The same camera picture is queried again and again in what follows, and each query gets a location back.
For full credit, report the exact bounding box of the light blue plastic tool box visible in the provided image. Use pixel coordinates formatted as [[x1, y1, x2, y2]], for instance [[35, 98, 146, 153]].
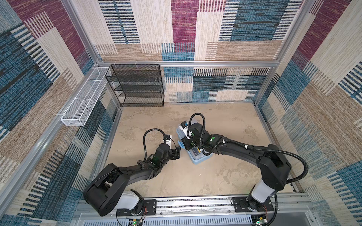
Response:
[[176, 125, 213, 164]]

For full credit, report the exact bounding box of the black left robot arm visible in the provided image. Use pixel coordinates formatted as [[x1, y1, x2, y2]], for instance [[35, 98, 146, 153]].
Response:
[[83, 143, 181, 217]]

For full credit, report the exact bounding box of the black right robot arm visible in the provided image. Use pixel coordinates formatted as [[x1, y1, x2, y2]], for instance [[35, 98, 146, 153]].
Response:
[[182, 134, 291, 210]]

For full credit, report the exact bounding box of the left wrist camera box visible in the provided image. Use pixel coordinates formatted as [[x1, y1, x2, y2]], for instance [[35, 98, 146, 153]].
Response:
[[164, 134, 172, 148]]

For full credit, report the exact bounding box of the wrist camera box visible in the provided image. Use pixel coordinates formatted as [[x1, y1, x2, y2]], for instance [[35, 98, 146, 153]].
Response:
[[180, 121, 189, 130], [164, 134, 172, 148]]

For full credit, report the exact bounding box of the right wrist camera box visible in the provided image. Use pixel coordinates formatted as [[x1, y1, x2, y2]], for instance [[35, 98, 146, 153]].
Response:
[[180, 121, 189, 130]]

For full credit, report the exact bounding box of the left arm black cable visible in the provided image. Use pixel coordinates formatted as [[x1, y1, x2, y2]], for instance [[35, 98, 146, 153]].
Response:
[[142, 128, 167, 162]]

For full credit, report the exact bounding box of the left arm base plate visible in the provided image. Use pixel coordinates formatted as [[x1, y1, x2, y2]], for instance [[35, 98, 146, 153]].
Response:
[[117, 199, 157, 217]]

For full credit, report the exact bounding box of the black wire mesh shelf rack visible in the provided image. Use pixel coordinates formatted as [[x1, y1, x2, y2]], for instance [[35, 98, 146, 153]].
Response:
[[105, 64, 165, 107]]

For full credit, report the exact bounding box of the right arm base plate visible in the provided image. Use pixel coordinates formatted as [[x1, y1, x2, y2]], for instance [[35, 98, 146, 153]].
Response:
[[231, 196, 274, 212]]

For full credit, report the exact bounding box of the white wire mesh basket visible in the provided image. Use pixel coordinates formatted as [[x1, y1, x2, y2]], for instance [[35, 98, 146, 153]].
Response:
[[61, 67, 108, 127]]

